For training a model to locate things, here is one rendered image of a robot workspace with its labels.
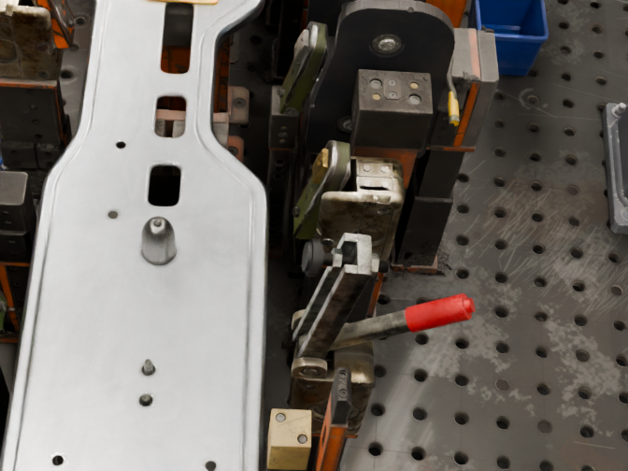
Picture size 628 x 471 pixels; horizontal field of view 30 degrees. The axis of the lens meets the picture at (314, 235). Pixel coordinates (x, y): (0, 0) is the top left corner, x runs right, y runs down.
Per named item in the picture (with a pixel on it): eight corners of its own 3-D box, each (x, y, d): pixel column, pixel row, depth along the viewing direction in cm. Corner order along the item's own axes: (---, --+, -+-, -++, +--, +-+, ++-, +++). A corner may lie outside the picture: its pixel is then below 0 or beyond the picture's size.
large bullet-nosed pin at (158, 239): (144, 244, 114) (141, 206, 109) (177, 246, 114) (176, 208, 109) (141, 272, 112) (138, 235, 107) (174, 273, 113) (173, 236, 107)
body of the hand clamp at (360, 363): (275, 466, 133) (298, 320, 104) (335, 468, 134) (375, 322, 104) (274, 517, 130) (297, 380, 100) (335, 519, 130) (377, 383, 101)
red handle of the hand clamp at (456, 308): (295, 319, 102) (465, 276, 95) (307, 330, 103) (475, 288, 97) (294, 363, 99) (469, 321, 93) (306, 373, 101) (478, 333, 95)
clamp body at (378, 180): (281, 319, 144) (306, 134, 112) (374, 322, 144) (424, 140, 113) (279, 387, 139) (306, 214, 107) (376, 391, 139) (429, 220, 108)
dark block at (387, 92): (318, 288, 146) (358, 66, 111) (374, 290, 147) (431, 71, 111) (318, 322, 143) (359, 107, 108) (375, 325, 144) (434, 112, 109)
